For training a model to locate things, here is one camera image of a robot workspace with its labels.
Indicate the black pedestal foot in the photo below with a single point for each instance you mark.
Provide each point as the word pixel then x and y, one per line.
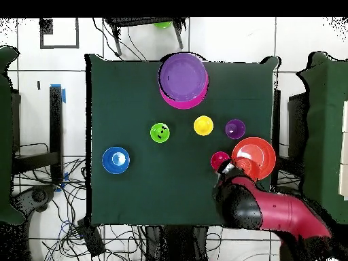
pixel 38 195

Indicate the blue bowl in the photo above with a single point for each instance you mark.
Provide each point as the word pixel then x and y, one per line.
pixel 115 160

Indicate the black cross beam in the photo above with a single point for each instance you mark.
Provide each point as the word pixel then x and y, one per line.
pixel 35 162

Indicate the purple cup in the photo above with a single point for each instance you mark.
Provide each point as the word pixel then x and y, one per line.
pixel 235 129

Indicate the red cup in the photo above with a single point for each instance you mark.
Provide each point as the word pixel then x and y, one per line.
pixel 218 159

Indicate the purple bowl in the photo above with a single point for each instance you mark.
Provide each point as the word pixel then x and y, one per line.
pixel 183 76

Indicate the black power brick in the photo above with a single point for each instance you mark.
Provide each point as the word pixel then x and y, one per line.
pixel 91 239

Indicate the blue tape strip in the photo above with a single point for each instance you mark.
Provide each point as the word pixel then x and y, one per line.
pixel 64 96

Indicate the green cup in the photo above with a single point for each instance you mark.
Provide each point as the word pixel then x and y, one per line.
pixel 160 133

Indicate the green side table cloth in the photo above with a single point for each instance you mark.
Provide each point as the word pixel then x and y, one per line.
pixel 326 136
pixel 5 136

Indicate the large orange bowl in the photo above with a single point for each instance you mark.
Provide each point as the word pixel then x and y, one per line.
pixel 255 149

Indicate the pink bowl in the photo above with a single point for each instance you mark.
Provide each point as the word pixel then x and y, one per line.
pixel 187 103

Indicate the black upright post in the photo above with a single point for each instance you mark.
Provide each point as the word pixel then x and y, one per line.
pixel 55 122

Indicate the yellow cup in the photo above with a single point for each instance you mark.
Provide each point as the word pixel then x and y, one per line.
pixel 203 125

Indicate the green bowl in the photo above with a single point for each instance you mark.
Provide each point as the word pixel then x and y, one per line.
pixel 163 25

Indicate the small orange bowl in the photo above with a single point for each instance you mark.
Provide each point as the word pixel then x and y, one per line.
pixel 246 168

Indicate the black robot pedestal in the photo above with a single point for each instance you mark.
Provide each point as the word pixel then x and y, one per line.
pixel 176 244

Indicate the white boxes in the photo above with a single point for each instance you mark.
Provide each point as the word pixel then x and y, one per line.
pixel 344 149

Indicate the black metal stool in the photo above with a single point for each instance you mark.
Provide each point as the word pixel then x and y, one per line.
pixel 130 21

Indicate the dark green tablecloth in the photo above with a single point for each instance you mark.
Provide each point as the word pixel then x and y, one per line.
pixel 122 89

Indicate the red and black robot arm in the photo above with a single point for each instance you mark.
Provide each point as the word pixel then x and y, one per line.
pixel 285 212

